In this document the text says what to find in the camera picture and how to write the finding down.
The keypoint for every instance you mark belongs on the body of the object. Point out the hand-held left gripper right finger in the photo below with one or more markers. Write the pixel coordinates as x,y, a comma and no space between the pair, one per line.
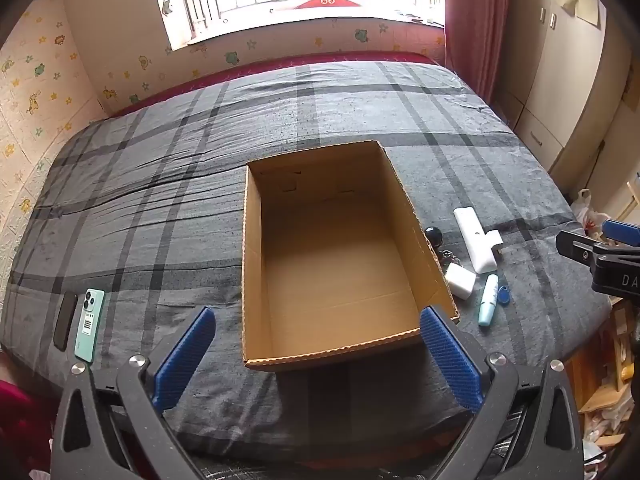
450,360

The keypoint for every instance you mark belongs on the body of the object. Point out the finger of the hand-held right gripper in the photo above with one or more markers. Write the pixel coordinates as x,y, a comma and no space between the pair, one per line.
622,231
607,265

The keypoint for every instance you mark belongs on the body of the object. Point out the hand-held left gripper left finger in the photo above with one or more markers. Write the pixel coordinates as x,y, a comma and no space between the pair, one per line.
185,355

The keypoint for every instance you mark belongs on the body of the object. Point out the mint green tube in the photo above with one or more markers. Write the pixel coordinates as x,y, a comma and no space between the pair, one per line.
487,302

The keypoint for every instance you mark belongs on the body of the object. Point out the white USB charger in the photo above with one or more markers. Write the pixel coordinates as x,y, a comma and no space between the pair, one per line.
494,237

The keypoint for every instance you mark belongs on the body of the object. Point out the white remote control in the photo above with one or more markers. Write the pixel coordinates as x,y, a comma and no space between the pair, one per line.
472,240

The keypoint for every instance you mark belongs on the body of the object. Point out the brown cardboard box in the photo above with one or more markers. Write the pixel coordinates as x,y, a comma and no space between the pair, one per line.
325,270

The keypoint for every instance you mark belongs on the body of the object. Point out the white plastic bag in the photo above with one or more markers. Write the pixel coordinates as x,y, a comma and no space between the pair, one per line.
587,210

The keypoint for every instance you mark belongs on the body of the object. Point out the white square charger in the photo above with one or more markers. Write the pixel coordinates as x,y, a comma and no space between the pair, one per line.
460,280

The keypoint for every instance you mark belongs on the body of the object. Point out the blue key tag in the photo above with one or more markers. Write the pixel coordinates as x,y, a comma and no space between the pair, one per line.
503,294

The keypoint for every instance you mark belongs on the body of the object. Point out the mint green phone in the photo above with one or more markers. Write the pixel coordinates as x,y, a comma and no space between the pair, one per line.
89,325

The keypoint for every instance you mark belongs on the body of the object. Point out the wooden shelf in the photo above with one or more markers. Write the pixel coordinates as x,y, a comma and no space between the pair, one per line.
600,400

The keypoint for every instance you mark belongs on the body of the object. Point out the beige wardrobe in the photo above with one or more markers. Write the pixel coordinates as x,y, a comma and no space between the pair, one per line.
550,85

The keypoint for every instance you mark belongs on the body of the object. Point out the grey plaid blanket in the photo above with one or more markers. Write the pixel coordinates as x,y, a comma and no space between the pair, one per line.
150,185

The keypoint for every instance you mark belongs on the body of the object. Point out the red cloth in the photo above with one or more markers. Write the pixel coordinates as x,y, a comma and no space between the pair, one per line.
20,425

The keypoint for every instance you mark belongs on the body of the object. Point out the cream paper sheet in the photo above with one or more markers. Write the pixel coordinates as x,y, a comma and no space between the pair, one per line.
580,0

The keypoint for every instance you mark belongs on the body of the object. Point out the dark pink curtain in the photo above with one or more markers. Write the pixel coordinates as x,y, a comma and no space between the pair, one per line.
475,20

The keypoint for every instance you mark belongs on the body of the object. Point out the dark red bed sheet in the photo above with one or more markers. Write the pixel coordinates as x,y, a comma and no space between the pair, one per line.
250,67

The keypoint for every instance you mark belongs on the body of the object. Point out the red window mat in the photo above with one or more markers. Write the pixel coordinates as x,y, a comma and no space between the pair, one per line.
325,2

